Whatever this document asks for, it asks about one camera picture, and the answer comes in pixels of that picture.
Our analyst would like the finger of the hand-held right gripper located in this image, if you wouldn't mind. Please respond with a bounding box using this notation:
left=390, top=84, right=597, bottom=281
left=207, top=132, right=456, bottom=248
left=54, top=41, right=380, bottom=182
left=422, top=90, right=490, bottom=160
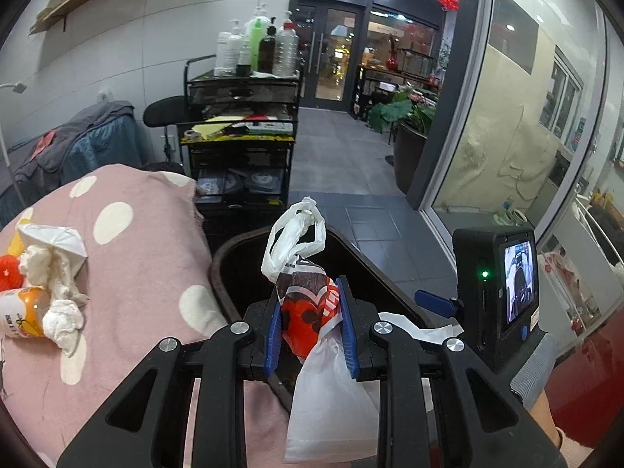
left=414, top=289, right=463, bottom=319

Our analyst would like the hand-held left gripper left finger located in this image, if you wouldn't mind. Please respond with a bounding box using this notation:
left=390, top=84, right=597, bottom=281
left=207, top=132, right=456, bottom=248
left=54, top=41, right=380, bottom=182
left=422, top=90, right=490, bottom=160
left=56, top=297, right=282, bottom=468

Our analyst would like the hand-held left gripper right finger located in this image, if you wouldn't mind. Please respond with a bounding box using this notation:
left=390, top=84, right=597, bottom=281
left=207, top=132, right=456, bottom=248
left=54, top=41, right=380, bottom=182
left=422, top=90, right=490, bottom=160
left=335, top=275, right=570, bottom=468

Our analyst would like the white red printed plastic bag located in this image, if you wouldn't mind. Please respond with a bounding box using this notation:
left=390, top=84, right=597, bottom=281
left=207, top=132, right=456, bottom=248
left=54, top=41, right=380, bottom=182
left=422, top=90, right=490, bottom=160
left=261, top=197, right=381, bottom=464

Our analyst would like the dark brown trash bin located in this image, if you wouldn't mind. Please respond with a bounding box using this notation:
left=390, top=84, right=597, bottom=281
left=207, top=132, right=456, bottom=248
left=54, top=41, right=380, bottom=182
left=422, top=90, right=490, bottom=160
left=209, top=225, right=440, bottom=413

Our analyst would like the white tissue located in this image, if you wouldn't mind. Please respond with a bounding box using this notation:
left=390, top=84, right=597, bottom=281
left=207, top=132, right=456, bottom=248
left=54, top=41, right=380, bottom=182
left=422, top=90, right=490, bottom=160
left=43, top=299, right=89, bottom=358
left=18, top=244, right=89, bottom=305

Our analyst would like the orange foam net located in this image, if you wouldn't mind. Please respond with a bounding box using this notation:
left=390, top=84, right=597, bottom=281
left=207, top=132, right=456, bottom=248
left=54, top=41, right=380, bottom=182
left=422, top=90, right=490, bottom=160
left=0, top=253, right=23, bottom=288

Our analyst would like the person's right forearm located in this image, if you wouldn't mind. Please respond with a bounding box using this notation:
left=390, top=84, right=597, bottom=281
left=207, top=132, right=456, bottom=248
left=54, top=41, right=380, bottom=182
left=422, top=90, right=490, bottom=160
left=509, top=334, right=570, bottom=456

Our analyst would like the white red patterned bag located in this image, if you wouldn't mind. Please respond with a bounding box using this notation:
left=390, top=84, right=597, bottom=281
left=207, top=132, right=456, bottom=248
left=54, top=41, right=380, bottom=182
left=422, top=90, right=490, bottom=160
left=539, top=248, right=603, bottom=325

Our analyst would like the red glossy cabinet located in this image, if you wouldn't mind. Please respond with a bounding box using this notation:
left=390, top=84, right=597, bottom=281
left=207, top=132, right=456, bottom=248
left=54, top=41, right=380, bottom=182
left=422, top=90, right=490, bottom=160
left=543, top=322, right=624, bottom=449

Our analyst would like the potted green plant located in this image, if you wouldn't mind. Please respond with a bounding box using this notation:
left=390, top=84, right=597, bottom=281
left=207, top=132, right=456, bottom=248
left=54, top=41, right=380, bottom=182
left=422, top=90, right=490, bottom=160
left=368, top=85, right=440, bottom=196

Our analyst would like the pink polka-dot blanket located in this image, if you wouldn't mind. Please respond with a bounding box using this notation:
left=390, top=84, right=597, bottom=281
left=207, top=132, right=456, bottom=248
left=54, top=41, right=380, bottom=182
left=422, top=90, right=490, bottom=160
left=0, top=163, right=293, bottom=468

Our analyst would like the yellow pad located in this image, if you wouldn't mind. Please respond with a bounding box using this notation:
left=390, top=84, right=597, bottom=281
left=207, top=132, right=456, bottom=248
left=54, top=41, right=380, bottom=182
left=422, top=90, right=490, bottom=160
left=192, top=117, right=237, bottom=141

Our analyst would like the dark display table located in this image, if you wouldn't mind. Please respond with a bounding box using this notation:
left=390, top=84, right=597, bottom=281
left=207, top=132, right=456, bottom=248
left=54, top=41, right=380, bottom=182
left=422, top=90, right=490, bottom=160
left=358, top=49, right=447, bottom=120

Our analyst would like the white paper wrapper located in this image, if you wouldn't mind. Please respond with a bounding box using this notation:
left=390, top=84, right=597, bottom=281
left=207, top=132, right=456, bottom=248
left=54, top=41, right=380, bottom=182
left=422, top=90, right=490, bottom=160
left=16, top=223, right=89, bottom=266

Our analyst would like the black mesh cart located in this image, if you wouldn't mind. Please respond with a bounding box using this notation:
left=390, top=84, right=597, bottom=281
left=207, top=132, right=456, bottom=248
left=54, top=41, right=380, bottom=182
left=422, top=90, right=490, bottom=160
left=180, top=55, right=301, bottom=208

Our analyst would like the blue quilted bed cover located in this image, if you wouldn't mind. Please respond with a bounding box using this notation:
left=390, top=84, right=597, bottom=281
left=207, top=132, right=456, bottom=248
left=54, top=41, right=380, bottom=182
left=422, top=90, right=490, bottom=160
left=58, top=117, right=143, bottom=176

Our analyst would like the black stool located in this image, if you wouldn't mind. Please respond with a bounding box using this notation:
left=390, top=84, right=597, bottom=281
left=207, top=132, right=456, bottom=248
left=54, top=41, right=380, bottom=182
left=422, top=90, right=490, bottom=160
left=143, top=96, right=188, bottom=163

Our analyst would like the glass double door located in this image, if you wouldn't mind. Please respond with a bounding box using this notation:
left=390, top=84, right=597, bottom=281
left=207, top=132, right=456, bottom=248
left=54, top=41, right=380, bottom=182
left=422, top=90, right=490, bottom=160
left=295, top=2, right=366, bottom=110

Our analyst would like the grey cloth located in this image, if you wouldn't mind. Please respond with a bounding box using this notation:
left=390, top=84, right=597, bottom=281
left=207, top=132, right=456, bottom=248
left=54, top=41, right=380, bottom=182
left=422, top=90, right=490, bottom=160
left=14, top=101, right=135, bottom=186

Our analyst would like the brown bottle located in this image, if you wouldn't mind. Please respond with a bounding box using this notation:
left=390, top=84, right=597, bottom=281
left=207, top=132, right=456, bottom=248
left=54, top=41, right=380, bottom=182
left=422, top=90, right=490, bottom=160
left=257, top=26, right=278, bottom=74

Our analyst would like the clear bottle red cap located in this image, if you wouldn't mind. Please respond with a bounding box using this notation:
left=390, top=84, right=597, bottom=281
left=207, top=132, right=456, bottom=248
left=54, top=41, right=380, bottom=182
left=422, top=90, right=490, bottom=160
left=273, top=10, right=300, bottom=77

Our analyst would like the green pump bottle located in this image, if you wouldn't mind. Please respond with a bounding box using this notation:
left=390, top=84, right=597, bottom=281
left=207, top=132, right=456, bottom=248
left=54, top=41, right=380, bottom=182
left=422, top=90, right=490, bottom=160
left=245, top=4, right=270, bottom=73

